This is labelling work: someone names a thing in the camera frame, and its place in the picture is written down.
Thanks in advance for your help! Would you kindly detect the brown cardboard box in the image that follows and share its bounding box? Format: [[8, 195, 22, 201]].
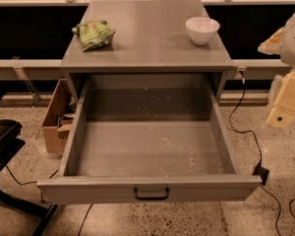
[[42, 79, 76, 153]]

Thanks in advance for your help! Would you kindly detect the open grey top drawer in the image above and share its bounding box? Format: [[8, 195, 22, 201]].
[[37, 74, 262, 205]]

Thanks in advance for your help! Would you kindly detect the grey metal rail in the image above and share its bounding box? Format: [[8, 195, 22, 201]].
[[0, 59, 64, 81]]

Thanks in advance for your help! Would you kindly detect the black chair frame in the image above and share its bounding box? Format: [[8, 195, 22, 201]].
[[0, 91, 59, 236]]

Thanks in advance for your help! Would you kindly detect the black floor cable left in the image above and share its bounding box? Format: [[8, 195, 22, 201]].
[[4, 164, 59, 187]]

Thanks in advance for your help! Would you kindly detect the white ceramic bowl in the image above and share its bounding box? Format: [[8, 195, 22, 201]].
[[185, 17, 220, 45]]

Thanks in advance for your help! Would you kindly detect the black power adapter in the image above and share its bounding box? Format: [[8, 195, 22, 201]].
[[253, 164, 269, 186]]

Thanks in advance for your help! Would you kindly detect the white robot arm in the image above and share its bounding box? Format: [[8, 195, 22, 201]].
[[258, 13, 295, 129]]

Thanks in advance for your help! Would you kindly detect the black adapter cable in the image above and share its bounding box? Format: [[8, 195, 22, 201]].
[[228, 79, 282, 236]]

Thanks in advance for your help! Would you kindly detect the black drawer handle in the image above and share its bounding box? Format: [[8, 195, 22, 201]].
[[134, 188, 169, 202]]

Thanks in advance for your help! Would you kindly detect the green jalapeno chip bag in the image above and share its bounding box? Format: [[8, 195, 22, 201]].
[[72, 21, 115, 52]]

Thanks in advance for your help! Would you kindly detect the grey metal cabinet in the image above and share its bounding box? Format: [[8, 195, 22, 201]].
[[60, 0, 233, 98]]

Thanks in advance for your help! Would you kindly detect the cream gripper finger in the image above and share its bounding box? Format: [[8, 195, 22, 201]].
[[266, 69, 295, 129], [258, 28, 283, 55]]

